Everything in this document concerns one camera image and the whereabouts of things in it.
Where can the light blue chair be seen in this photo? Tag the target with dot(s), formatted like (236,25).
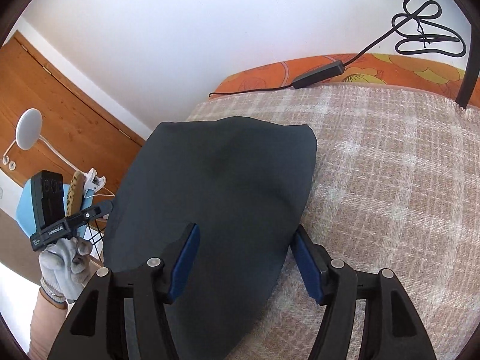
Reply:
(41,205)

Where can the left forearm pink sleeve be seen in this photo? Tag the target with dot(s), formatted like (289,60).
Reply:
(47,319)

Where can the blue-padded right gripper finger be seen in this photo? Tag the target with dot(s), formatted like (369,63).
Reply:
(95,327)
(392,327)

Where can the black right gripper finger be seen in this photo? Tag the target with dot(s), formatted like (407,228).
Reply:
(98,211)

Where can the white round clip lamp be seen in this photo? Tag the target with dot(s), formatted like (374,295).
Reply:
(28,133)

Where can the left hand in grey glove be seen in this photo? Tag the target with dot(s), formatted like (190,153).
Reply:
(65,269)

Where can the black pants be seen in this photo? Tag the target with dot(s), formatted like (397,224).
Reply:
(245,183)

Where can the beige plaid bed blanket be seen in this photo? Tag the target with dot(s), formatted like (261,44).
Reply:
(396,185)

